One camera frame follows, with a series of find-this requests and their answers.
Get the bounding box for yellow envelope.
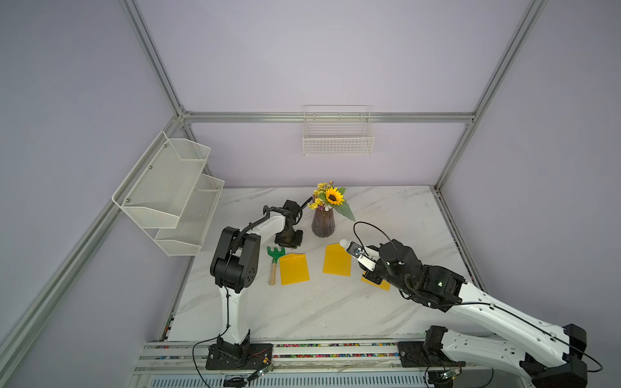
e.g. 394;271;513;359
323;244;352;276
279;254;310;286
361;276;391;291

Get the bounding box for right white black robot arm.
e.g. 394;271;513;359
342;239;589;387

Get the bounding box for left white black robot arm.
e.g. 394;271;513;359
210;200;303;360

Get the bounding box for brown ribbed vase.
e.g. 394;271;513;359
311;208;336;238

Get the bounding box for sunflower bouquet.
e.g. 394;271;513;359
306;181;356;221

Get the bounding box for white two-tier mesh shelf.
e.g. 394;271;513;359
112;132;225;257

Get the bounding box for green toy rake wooden handle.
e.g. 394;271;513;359
267;247;286;286

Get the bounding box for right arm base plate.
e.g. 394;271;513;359
397;341;465;368

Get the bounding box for white wire wall basket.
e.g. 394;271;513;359
302;105;375;156

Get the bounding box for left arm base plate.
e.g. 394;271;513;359
205;343;274;371

